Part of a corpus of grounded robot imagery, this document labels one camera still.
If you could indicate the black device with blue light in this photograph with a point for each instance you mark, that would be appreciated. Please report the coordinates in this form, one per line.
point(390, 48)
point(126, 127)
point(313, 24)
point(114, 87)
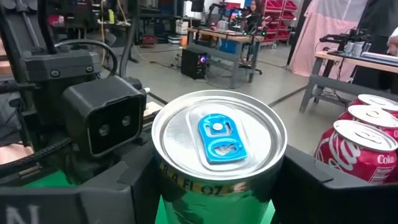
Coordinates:
point(193, 63)

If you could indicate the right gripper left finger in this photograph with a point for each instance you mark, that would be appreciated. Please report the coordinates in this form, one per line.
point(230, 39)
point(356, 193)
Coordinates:
point(62, 205)

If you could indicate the slim Red Bull can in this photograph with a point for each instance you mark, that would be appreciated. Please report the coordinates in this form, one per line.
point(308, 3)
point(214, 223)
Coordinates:
point(217, 140)

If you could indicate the green table mat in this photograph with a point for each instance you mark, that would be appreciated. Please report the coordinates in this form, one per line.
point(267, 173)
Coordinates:
point(46, 182)

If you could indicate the red parts bin rack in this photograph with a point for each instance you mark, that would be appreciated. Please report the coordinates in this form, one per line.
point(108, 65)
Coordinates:
point(280, 18)

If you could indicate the red Coca-Cola can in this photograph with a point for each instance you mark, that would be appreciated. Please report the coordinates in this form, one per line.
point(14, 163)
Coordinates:
point(377, 100)
point(357, 155)

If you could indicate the white cloth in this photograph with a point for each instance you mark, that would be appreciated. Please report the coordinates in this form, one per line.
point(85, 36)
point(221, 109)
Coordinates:
point(323, 40)

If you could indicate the blue bin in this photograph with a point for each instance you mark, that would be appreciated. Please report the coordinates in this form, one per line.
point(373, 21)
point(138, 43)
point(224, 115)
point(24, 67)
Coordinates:
point(228, 46)

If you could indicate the black cloth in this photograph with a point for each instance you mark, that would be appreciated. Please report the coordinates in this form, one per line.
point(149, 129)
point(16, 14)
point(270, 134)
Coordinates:
point(377, 18)

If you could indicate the red soda can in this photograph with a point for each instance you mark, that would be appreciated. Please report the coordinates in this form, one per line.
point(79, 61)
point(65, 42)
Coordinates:
point(371, 116)

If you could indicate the person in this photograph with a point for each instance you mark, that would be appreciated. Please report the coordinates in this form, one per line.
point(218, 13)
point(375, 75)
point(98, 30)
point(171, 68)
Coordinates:
point(393, 42)
point(253, 15)

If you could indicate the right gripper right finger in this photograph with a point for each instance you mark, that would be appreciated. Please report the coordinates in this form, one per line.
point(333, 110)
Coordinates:
point(342, 205)

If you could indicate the black background robot arm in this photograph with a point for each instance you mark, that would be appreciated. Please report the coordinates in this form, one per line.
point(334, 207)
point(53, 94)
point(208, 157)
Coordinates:
point(342, 39)
point(217, 14)

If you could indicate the white storage box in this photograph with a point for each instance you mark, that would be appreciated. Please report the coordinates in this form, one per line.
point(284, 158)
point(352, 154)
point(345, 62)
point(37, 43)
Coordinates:
point(182, 27)

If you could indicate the wooden top gray table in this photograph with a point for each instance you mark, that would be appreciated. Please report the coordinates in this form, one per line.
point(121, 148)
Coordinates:
point(351, 62)

